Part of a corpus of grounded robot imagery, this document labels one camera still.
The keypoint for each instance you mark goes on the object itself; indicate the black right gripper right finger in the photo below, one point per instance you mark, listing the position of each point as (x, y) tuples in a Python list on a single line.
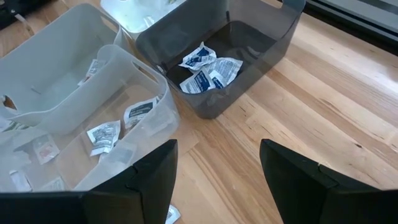
[(311, 196)]

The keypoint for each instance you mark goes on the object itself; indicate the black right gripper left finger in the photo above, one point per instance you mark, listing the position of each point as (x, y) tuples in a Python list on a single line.
[(146, 193)]

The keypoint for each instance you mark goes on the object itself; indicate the white packet black text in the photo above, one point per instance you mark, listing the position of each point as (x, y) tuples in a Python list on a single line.
[(225, 71), (172, 214), (104, 138)]

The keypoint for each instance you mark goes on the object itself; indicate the translucent white packet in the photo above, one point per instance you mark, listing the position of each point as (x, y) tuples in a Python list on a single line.
[(119, 154)]

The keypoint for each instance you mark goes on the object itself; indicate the clear plastic bin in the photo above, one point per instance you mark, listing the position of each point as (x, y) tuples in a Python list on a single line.
[(155, 124)]

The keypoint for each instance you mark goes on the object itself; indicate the black label packet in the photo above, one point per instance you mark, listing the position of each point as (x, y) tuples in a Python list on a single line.
[(140, 112)]

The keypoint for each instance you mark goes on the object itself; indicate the clear red print packet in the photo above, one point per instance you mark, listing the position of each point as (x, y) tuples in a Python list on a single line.
[(53, 185)]

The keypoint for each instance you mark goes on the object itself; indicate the small red dot packet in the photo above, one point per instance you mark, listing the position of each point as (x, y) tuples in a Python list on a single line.
[(46, 149)]

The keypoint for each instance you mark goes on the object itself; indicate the blue print packet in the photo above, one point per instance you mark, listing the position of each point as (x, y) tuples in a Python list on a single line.
[(197, 56), (196, 82)]

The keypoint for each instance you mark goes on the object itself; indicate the small clear packet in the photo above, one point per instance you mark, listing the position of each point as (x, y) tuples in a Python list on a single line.
[(21, 180)]

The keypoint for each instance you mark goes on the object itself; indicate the green stripe packet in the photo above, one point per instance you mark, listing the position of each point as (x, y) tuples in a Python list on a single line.
[(14, 126)]

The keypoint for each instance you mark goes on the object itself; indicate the dark smoked plastic bin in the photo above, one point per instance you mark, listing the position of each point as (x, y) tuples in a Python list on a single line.
[(264, 46)]

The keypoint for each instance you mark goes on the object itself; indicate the light grey plastic bin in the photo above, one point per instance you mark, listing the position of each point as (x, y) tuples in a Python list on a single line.
[(46, 46)]

